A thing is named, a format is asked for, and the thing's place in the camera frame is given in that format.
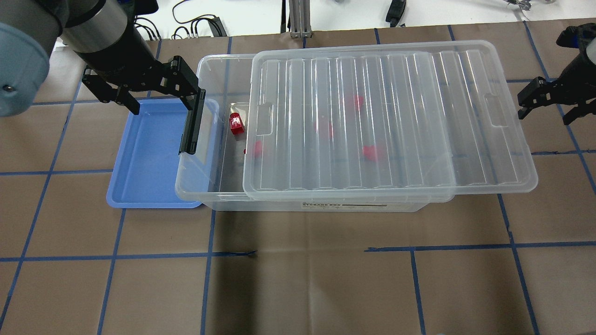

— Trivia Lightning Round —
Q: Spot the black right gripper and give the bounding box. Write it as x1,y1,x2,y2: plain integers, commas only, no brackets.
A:
517,23,596,125

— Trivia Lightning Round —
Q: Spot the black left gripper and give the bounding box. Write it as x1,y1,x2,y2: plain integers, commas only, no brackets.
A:
74,28,206,115

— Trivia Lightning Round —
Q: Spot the clear plastic box lid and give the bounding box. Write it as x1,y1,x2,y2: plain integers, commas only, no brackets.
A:
242,40,538,203

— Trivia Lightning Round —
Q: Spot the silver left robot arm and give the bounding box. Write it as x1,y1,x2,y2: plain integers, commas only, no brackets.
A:
0,0,205,117

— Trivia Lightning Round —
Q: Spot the clear plastic storage box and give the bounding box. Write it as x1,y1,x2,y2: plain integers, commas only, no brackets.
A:
198,52,456,212

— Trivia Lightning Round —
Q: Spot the blue plastic tray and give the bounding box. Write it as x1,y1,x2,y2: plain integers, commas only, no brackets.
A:
106,98,224,208

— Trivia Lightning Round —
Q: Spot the black power adapter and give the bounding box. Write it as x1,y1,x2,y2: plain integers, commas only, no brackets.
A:
385,0,407,27

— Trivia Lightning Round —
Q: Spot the black box latch handle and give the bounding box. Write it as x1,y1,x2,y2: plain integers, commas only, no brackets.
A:
179,88,206,155

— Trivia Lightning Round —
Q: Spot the aluminium frame post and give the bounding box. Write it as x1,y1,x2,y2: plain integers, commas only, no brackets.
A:
283,0,312,38

